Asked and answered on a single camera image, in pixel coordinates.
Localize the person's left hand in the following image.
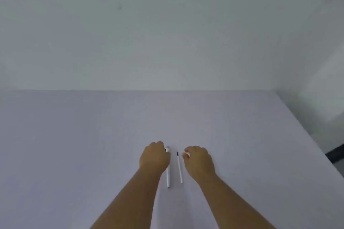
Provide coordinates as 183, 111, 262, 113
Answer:
139, 141, 171, 176

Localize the person's right hand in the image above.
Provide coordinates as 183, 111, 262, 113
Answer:
182, 146, 216, 183

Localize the person's left forearm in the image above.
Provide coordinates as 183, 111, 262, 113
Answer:
90, 168, 163, 229

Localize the person's right forearm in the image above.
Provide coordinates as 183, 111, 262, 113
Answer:
198, 172, 277, 229

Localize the thin white pen refill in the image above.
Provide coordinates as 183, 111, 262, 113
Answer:
176, 152, 183, 184

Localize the white pen barrel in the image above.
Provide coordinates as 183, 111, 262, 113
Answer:
165, 146, 171, 189

